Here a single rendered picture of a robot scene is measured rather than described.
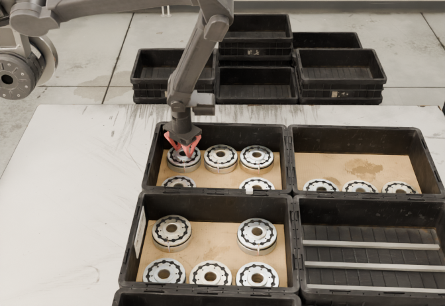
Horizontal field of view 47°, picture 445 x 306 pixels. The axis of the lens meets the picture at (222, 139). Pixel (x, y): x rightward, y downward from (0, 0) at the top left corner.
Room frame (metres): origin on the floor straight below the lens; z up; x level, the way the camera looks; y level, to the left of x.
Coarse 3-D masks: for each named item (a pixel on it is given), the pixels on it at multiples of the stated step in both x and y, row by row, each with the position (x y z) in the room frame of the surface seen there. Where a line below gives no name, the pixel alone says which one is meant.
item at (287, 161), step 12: (156, 132) 1.21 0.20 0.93; (288, 144) 1.15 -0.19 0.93; (288, 156) 1.09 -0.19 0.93; (288, 168) 1.04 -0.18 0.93; (144, 180) 1.00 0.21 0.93; (288, 180) 1.00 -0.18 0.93; (240, 192) 0.95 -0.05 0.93; (264, 192) 0.95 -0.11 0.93; (276, 192) 0.95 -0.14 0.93; (288, 192) 0.95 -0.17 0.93
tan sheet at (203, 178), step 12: (276, 156) 1.21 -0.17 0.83; (168, 168) 1.16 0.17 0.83; (204, 168) 1.16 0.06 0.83; (240, 168) 1.16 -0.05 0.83; (276, 168) 1.15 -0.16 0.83; (204, 180) 1.10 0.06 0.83; (216, 180) 1.10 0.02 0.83; (228, 180) 1.10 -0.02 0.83; (240, 180) 1.10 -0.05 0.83; (276, 180) 1.10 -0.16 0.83
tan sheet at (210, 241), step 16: (192, 224) 0.93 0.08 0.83; (208, 224) 0.93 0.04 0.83; (224, 224) 0.93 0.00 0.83; (272, 224) 0.93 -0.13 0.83; (144, 240) 0.88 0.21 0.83; (192, 240) 0.88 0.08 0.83; (208, 240) 0.88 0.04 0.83; (224, 240) 0.88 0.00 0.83; (144, 256) 0.83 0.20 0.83; (160, 256) 0.83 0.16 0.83; (176, 256) 0.83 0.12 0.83; (192, 256) 0.83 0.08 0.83; (208, 256) 0.82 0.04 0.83; (224, 256) 0.82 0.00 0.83; (240, 256) 0.82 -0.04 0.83; (256, 256) 0.82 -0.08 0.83; (272, 256) 0.82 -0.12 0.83
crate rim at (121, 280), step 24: (144, 192) 0.96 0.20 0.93; (168, 192) 0.96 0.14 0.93; (192, 192) 0.95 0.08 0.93; (216, 192) 0.95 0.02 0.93; (288, 216) 0.87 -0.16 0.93; (168, 288) 0.66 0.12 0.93; (192, 288) 0.66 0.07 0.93; (216, 288) 0.66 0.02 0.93; (240, 288) 0.66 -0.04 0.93; (264, 288) 0.66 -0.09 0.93; (288, 288) 0.66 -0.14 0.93
